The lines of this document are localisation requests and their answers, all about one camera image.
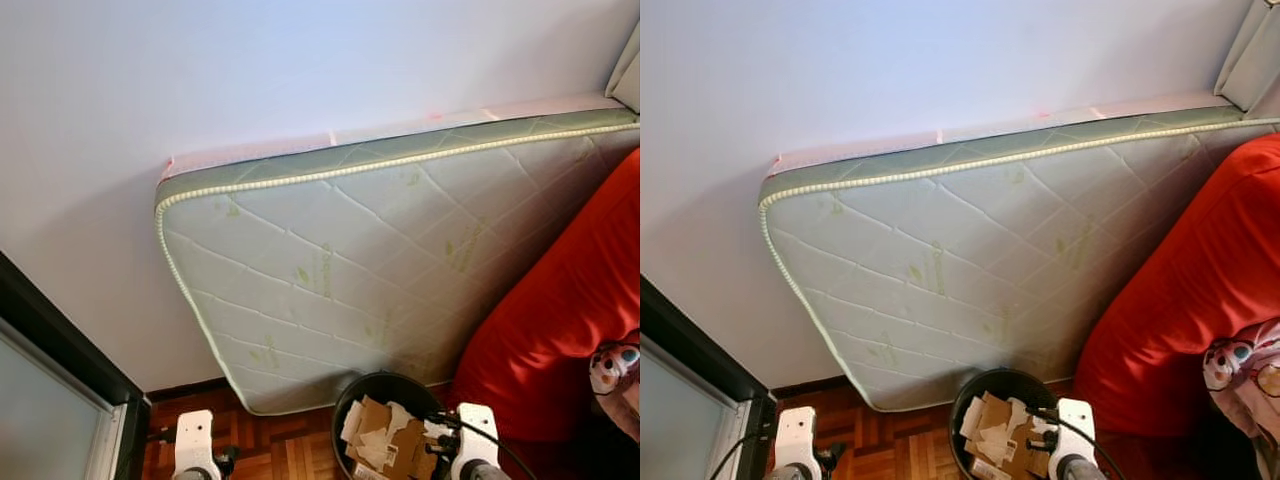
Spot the white crumpled paper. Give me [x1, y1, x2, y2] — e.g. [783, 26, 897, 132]
[1000, 398, 1053, 443]
[385, 402, 456, 451]

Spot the brown cardboard scrap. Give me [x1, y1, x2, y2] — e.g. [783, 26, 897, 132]
[340, 398, 441, 480]
[958, 392, 1051, 480]

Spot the dark wooden baseboard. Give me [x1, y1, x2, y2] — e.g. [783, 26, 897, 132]
[772, 378, 851, 399]
[148, 378, 233, 403]

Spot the black round waste bin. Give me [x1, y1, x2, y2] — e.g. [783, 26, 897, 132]
[332, 372, 461, 480]
[948, 368, 1061, 480]

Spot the frosted glass sliding door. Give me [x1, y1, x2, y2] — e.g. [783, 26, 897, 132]
[640, 335, 751, 480]
[0, 318, 129, 480]

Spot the large red covered cushion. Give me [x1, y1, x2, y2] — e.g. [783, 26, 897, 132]
[448, 148, 641, 446]
[1072, 132, 1280, 441]

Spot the pink cartoon print blanket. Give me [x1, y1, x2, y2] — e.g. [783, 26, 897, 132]
[588, 330, 641, 443]
[1200, 318, 1280, 480]

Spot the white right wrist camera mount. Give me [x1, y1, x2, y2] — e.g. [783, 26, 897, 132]
[1057, 398, 1099, 471]
[455, 403, 501, 479]

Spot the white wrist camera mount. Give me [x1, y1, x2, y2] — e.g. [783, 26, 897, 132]
[778, 405, 821, 469]
[1057, 398, 1099, 471]
[175, 410, 216, 471]
[455, 403, 501, 479]

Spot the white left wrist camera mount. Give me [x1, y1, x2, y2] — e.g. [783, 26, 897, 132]
[778, 405, 821, 469]
[175, 410, 216, 471]

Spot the dark door frame post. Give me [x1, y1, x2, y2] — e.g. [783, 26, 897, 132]
[0, 250, 151, 480]
[640, 275, 776, 480]

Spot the white frame panel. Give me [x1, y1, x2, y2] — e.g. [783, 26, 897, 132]
[1213, 0, 1280, 113]
[604, 22, 641, 113]

